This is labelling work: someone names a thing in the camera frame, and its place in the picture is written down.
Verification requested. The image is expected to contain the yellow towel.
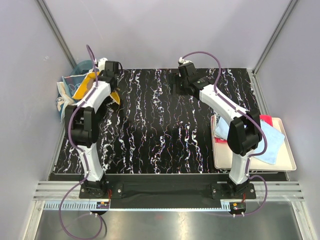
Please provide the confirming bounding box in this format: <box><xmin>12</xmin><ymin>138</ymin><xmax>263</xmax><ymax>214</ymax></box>
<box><xmin>71</xmin><ymin>71</ymin><xmax>121</xmax><ymax>105</ymax></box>

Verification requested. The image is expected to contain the light blue terry towel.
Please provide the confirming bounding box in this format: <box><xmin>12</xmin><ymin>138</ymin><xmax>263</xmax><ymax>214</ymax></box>
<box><xmin>214</xmin><ymin>117</ymin><xmax>285</xmax><ymax>165</ymax></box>

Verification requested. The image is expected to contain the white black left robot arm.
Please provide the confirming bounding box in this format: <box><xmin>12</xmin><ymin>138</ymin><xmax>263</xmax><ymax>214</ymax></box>
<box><xmin>65</xmin><ymin>58</ymin><xmax>123</xmax><ymax>198</ymax></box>

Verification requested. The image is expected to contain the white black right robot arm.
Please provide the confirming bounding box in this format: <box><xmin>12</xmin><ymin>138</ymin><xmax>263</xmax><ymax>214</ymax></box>
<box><xmin>169</xmin><ymin>60</ymin><xmax>263</xmax><ymax>199</ymax></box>

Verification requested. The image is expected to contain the teal plastic laundry basket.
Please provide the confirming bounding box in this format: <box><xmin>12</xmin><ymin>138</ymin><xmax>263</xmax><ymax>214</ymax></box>
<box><xmin>67</xmin><ymin>60</ymin><xmax>94</xmax><ymax>77</ymax></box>

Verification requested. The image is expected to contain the blue white patterned towel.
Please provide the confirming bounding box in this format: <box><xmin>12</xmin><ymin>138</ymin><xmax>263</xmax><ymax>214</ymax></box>
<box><xmin>56</xmin><ymin>75</ymin><xmax>83</xmax><ymax>122</ymax></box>

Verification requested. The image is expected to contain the grey lettered folded towel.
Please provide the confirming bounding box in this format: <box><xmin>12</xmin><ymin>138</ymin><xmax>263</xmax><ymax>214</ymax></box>
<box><xmin>210</xmin><ymin>114</ymin><xmax>220</xmax><ymax>138</ymax></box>

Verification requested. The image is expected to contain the pink folded towel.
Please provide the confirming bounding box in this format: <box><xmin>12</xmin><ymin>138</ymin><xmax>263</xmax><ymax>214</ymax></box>
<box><xmin>214</xmin><ymin>115</ymin><xmax>273</xmax><ymax>142</ymax></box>

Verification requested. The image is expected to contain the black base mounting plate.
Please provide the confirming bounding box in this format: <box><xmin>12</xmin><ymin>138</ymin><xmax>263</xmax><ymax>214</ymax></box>
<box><xmin>79</xmin><ymin>173</ymin><xmax>257</xmax><ymax>211</ymax></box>

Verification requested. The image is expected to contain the white plastic tray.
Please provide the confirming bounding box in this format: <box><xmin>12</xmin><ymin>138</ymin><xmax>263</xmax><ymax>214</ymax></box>
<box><xmin>210</xmin><ymin>114</ymin><xmax>297</xmax><ymax>172</ymax></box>

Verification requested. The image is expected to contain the left controller board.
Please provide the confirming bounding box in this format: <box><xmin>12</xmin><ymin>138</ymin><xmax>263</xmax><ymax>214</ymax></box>
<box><xmin>96</xmin><ymin>201</ymin><xmax>110</xmax><ymax>209</ymax></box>

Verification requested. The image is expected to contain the controller board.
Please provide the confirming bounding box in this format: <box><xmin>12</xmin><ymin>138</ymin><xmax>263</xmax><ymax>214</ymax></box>
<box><xmin>96</xmin><ymin>201</ymin><xmax>110</xmax><ymax>209</ymax></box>
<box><xmin>230</xmin><ymin>202</ymin><xmax>247</xmax><ymax>212</ymax></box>

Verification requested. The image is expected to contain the right controller board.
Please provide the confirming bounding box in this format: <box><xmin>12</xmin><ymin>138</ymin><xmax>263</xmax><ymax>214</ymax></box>
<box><xmin>230</xmin><ymin>202</ymin><xmax>247</xmax><ymax>212</ymax></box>

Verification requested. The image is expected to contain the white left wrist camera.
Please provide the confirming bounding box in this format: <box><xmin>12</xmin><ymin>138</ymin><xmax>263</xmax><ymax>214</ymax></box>
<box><xmin>94</xmin><ymin>57</ymin><xmax>108</xmax><ymax>72</ymax></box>

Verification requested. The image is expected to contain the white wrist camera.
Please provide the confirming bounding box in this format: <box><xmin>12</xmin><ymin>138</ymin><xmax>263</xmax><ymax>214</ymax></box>
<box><xmin>94</xmin><ymin>57</ymin><xmax>108</xmax><ymax>72</ymax></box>
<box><xmin>178</xmin><ymin>57</ymin><xmax>192</xmax><ymax>66</ymax></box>

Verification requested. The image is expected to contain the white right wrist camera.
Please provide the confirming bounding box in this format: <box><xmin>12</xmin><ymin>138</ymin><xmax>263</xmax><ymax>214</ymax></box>
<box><xmin>178</xmin><ymin>57</ymin><xmax>192</xmax><ymax>66</ymax></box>

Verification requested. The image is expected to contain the left aluminium corner post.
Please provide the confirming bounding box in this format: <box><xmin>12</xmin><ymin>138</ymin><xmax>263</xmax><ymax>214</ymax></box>
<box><xmin>35</xmin><ymin>0</ymin><xmax>77</xmax><ymax>68</ymax></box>

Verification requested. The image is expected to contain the aluminium corner post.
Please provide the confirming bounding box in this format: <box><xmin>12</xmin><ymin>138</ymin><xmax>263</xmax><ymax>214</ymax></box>
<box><xmin>252</xmin><ymin>0</ymin><xmax>299</xmax><ymax>76</ymax></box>
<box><xmin>35</xmin><ymin>0</ymin><xmax>77</xmax><ymax>68</ymax></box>

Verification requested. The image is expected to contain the aluminium front rail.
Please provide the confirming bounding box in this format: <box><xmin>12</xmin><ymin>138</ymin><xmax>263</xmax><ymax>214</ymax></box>
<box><xmin>33</xmin><ymin>181</ymin><xmax>304</xmax><ymax>201</ymax></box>

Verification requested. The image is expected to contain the right aluminium corner post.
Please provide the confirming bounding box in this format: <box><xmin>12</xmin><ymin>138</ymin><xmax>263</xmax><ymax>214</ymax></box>
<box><xmin>252</xmin><ymin>0</ymin><xmax>299</xmax><ymax>76</ymax></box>

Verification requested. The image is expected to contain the slotted cable duct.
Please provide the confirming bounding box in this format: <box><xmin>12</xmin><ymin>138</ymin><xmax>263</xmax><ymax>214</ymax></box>
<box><xmin>43</xmin><ymin>200</ymin><xmax>108</xmax><ymax>211</ymax></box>

